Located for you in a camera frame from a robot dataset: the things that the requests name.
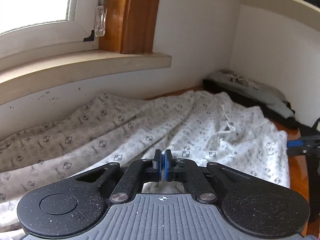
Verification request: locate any white diamond-patterned pajama garment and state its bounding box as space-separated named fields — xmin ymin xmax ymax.
xmin=0 ymin=90 xmax=292 ymax=240

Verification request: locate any grey printed garment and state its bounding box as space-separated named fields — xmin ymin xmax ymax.
xmin=209 ymin=69 xmax=288 ymax=114

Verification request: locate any beige window sill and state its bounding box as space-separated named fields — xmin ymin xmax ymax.
xmin=0 ymin=49 xmax=172 ymax=105

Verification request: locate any beige wall shelf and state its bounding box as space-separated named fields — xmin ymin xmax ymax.
xmin=226 ymin=0 xmax=320 ymax=30

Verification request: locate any wooden window trim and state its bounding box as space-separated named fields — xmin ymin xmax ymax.
xmin=99 ymin=0 xmax=163 ymax=55

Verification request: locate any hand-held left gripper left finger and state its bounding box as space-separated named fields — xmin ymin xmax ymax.
xmin=75 ymin=150 xmax=163 ymax=203

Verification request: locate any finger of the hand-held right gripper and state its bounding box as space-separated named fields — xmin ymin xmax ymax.
xmin=289 ymin=146 xmax=320 ymax=155
xmin=287 ymin=134 xmax=320 ymax=148

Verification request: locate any clear blind cord pull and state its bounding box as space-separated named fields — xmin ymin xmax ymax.
xmin=94 ymin=0 xmax=108 ymax=37

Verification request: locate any white framed window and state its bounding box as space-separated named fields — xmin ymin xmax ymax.
xmin=0 ymin=0 xmax=100 ymax=63

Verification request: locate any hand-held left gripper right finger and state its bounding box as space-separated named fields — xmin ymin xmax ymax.
xmin=165 ymin=150 xmax=250 ymax=203

